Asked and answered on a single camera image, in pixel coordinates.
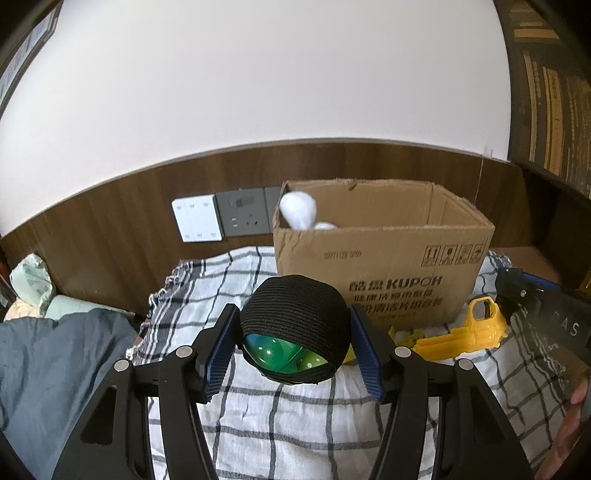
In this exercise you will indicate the white wall switch panel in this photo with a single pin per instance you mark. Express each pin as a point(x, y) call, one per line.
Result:
point(196, 218)

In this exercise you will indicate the white plush toy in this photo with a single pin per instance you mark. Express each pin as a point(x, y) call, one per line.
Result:
point(299, 210)

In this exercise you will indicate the grey blue duvet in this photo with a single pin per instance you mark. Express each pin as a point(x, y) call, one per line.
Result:
point(49, 371)

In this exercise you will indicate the wooden nightstand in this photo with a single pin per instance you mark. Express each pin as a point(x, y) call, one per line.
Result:
point(531, 260)

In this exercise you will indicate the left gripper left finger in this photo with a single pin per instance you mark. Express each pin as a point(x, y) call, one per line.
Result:
point(111, 438)

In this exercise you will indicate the black mesh ball toy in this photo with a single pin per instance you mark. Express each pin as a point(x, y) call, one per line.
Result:
point(295, 330)

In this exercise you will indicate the grey wall socket panel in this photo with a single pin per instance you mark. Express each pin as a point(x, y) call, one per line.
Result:
point(246, 212)

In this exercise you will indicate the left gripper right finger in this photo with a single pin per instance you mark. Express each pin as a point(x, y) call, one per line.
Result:
point(475, 439)

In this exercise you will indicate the brown cardboard box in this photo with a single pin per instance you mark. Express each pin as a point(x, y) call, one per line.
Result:
point(408, 252)

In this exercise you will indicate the framed wall picture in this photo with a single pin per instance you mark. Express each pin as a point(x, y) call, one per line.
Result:
point(26, 26)

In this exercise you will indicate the dark wooden bookshelf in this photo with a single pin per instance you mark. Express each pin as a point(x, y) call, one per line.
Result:
point(550, 94)

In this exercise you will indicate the person's right hand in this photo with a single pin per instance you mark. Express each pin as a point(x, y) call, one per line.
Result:
point(568, 432)

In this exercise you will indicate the yellow toy gun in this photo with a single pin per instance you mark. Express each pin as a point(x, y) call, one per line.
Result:
point(484, 327)

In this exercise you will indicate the light green pillow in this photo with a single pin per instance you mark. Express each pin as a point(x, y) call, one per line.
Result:
point(36, 294)

